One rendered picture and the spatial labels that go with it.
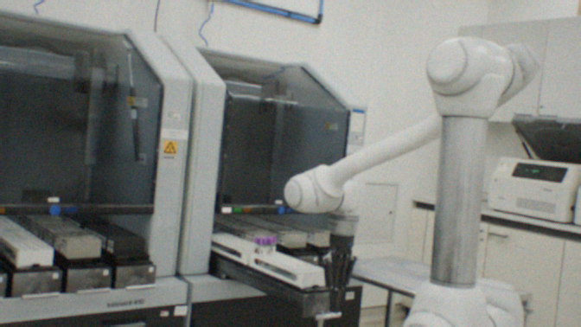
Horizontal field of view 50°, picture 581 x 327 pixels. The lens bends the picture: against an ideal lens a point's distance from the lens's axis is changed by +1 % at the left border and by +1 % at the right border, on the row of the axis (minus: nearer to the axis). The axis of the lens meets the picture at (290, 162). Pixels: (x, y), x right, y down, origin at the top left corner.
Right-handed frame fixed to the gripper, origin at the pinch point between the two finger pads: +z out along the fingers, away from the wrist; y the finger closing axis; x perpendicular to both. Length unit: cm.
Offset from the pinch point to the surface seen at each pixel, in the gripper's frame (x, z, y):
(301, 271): -12.4, -6.1, 4.0
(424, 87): -172, -90, -227
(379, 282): -7.9, -1.6, -26.9
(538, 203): -74, -20, -230
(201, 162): -61, -34, 16
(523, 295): 20, -2, -67
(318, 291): -7.1, -0.7, 0.6
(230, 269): -48.2, 2.0, 6.7
